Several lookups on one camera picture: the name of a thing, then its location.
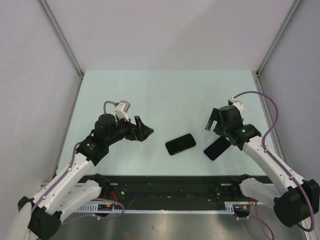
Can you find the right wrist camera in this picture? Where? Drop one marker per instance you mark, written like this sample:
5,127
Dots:
239,105

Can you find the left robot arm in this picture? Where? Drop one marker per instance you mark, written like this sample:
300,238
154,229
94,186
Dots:
44,213

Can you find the right aluminium frame post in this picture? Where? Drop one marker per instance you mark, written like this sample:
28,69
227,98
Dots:
279,35

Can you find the left aluminium frame post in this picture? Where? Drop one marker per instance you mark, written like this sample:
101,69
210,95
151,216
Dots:
51,19

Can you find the phone in lilac case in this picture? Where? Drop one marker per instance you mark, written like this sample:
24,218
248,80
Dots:
217,148

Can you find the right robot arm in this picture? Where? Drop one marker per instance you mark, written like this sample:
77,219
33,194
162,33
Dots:
292,198

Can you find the slotted cable duct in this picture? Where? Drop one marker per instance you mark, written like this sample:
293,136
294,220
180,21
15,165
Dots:
209,207

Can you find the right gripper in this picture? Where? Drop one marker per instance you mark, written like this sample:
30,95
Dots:
215,116

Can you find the black phone case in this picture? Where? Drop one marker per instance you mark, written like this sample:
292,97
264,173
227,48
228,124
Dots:
180,144

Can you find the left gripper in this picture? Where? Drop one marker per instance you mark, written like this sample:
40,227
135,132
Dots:
139,131

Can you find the aluminium frame post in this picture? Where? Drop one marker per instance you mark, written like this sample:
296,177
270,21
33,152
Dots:
279,35
51,19

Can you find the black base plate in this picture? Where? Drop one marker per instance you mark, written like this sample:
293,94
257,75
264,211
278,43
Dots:
167,190

